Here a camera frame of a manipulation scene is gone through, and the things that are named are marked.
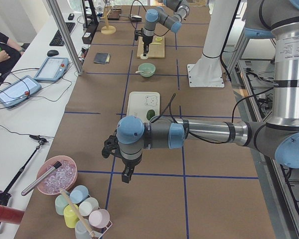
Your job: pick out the blue plastic cup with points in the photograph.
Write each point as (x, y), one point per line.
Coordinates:
(79, 194)

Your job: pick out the pink plastic cup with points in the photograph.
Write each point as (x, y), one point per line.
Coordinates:
(99, 218)

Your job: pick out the white plastic cup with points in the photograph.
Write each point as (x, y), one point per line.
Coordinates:
(88, 206)

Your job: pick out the wooden mug tree stand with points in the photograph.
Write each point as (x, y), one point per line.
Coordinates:
(107, 29)

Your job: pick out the black computer mouse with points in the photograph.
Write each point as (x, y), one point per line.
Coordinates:
(52, 53)

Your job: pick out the white ceramic soup spoon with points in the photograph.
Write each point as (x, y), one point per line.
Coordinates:
(143, 72)

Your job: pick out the light green bowl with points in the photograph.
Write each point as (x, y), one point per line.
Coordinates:
(147, 67)

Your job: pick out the red bottle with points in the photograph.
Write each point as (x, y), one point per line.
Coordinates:
(10, 215)

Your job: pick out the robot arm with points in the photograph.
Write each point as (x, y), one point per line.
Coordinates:
(158, 15)
(277, 138)

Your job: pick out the white steamed bun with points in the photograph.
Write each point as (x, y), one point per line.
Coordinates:
(144, 57)

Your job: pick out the teach pendant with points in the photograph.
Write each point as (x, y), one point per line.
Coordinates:
(52, 69)
(19, 91)

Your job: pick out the grey plastic cup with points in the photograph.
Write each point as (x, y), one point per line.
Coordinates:
(81, 232)

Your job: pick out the green plastic cup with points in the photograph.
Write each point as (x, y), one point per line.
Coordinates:
(60, 204)

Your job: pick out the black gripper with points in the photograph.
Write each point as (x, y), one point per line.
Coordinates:
(129, 164)
(147, 41)

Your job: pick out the white bear serving tray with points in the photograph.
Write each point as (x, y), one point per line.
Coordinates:
(140, 103)

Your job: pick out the near teach pendant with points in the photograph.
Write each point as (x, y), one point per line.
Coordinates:
(19, 91)

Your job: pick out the metal scoop in pink bowl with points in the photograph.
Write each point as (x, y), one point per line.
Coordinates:
(41, 178)

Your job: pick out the grey folded cloth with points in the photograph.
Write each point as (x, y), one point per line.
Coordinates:
(102, 58)

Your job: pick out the far teach pendant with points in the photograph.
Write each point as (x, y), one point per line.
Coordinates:
(52, 69)

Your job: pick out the dark green avocado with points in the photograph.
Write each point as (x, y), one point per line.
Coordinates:
(150, 114)

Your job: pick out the bamboo cutting board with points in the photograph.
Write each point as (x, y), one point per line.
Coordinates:
(155, 51)

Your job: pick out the aluminium frame post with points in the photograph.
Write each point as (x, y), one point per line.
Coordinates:
(58, 17)

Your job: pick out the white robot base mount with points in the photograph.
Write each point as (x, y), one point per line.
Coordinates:
(207, 72)

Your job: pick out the black tripod stick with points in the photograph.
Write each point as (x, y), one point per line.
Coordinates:
(5, 195)

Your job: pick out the dark tray with glasses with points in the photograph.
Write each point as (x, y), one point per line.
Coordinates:
(114, 14)

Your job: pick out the yellow plastic cup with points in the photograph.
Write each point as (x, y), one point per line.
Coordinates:
(70, 217)

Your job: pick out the pink mixing bowl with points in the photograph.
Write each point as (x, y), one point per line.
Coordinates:
(63, 177)

